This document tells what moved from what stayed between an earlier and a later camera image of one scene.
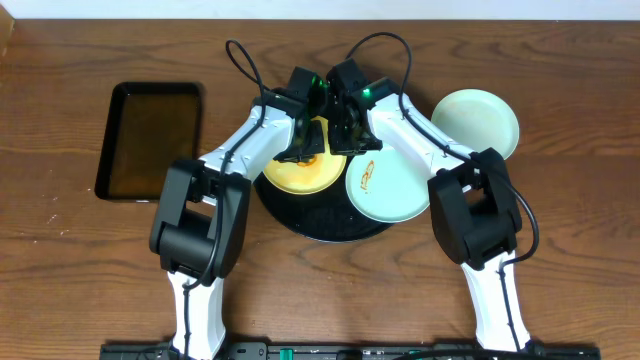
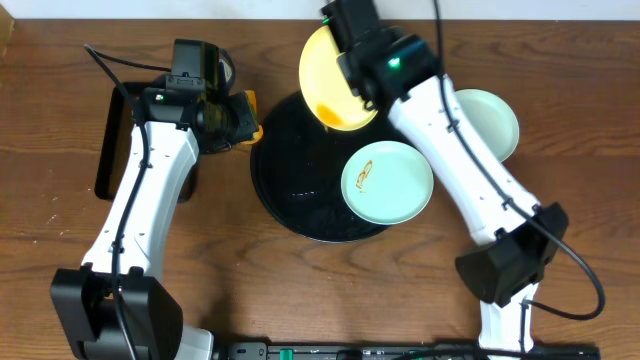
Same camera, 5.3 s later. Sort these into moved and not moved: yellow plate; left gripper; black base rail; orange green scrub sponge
Moved: left gripper; orange green scrub sponge; yellow plate
Not moved: black base rail
